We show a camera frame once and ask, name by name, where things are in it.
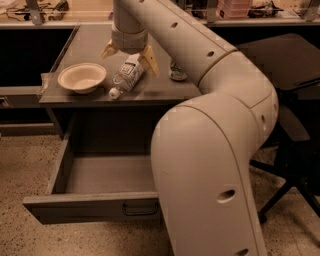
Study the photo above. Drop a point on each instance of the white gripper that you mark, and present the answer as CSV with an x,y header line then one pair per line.
x,y
128,42

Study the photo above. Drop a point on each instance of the blue label plastic water bottle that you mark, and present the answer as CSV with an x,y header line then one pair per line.
x,y
126,77

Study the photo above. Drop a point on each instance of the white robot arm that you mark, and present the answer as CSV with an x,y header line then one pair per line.
x,y
201,148

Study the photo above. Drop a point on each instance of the open grey top drawer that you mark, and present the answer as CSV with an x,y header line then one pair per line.
x,y
104,162

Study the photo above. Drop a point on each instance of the green 7up soda can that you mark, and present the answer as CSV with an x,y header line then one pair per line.
x,y
176,73

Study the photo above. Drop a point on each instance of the white paper bowl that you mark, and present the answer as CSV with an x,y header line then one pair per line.
x,y
82,78

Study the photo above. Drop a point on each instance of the black tool on shelf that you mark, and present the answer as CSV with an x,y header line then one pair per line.
x,y
58,12

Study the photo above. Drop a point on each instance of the pink plastic storage box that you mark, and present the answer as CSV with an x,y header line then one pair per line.
x,y
233,9

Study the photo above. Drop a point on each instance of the black office chair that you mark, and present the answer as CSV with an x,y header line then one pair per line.
x,y
292,64

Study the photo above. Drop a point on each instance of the metal shelf bracket right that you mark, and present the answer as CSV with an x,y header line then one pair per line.
x,y
211,8

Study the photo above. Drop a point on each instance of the metal shelf bracket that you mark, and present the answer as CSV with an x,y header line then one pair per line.
x,y
35,12
211,8

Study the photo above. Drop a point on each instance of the metal shelf bracket left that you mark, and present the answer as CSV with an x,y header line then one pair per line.
x,y
35,12

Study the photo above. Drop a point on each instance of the black drawer handle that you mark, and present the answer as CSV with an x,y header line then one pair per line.
x,y
140,210

